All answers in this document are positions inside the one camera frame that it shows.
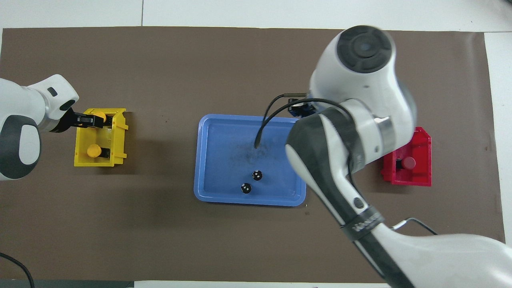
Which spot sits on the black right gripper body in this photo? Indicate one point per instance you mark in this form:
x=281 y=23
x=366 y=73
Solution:
x=302 y=108

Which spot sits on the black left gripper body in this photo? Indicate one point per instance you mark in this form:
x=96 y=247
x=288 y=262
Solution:
x=68 y=120

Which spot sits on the yellow push button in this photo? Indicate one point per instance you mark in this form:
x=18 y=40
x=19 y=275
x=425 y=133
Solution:
x=100 y=116
x=93 y=150

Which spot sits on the red push button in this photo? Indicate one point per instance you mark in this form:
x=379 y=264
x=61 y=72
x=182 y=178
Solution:
x=409 y=162

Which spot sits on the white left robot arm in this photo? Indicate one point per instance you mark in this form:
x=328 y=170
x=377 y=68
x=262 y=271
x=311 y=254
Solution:
x=24 y=108

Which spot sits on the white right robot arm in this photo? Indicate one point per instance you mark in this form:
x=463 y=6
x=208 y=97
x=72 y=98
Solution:
x=360 y=104

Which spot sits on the blue plastic tray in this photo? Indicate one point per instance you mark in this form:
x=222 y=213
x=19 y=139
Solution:
x=224 y=160

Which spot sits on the yellow plastic bin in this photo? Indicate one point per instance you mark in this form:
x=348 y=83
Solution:
x=84 y=160

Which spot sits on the black cylindrical knob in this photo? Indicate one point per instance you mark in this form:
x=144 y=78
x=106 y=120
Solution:
x=257 y=175
x=246 y=188

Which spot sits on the brown table mat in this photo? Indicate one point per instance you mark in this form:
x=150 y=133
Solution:
x=160 y=232

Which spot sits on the red plastic bin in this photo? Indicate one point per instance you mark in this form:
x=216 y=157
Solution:
x=420 y=176

